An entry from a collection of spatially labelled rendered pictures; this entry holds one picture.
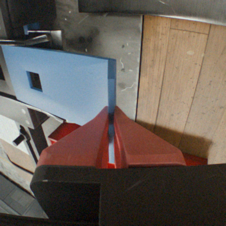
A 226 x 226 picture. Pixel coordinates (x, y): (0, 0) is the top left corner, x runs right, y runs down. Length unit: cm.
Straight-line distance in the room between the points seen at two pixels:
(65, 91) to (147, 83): 11
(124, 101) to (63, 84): 12
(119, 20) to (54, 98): 12
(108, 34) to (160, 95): 10
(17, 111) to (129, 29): 19
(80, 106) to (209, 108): 15
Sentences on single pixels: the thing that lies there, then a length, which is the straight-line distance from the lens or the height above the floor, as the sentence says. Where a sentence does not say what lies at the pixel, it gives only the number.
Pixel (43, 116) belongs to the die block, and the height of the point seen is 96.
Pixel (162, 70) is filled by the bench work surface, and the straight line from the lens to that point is 22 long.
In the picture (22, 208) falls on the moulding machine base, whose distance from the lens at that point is 526.
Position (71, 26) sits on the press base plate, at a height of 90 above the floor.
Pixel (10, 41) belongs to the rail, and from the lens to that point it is 20.
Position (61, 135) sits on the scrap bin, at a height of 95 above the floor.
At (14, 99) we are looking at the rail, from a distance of 25.
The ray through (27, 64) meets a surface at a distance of 19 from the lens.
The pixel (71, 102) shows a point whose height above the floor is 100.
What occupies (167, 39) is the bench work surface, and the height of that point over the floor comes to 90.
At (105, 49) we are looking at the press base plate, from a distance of 24.
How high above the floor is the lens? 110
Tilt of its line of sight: 47 degrees down
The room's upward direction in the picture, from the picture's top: 142 degrees counter-clockwise
